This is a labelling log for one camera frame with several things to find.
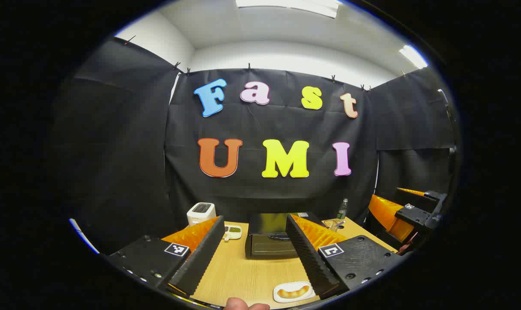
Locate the long ceiling light panel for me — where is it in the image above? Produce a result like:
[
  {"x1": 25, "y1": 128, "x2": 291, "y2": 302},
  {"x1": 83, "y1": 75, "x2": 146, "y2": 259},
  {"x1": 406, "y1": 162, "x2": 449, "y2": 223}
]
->
[{"x1": 235, "y1": 0, "x2": 343, "y2": 19}]

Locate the short ceiling light panel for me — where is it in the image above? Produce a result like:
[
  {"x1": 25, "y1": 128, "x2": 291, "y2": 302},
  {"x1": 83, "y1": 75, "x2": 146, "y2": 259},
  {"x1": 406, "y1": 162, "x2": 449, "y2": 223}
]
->
[{"x1": 399, "y1": 45, "x2": 428, "y2": 69}]

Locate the black backdrop cloth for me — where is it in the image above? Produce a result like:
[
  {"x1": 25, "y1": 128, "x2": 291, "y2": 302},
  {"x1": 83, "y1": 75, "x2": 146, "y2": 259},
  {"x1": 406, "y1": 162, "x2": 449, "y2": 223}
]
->
[{"x1": 50, "y1": 37, "x2": 457, "y2": 254}]

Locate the white toaster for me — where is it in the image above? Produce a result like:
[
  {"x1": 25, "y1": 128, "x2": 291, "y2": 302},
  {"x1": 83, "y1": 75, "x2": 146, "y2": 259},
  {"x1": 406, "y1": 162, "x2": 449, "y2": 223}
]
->
[{"x1": 187, "y1": 202, "x2": 217, "y2": 227}]

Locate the black electric oven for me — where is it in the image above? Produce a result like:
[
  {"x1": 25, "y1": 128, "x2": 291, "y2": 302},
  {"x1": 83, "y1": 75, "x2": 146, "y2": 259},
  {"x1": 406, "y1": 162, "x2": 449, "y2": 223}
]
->
[{"x1": 245, "y1": 212, "x2": 326, "y2": 260}]

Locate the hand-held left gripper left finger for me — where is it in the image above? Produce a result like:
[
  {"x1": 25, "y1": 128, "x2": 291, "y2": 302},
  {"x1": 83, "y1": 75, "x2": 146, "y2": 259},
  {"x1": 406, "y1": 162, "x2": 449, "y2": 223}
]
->
[{"x1": 108, "y1": 215, "x2": 226, "y2": 298}]

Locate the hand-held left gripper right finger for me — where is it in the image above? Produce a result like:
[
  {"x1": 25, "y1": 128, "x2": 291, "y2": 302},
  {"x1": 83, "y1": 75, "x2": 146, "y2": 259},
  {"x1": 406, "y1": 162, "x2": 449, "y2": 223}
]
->
[{"x1": 285, "y1": 214, "x2": 401, "y2": 301}]

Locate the golden bread roll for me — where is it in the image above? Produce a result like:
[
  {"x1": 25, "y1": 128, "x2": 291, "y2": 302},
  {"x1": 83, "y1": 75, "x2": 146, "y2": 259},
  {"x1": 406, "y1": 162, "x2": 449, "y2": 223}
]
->
[{"x1": 278, "y1": 285, "x2": 310, "y2": 299}]

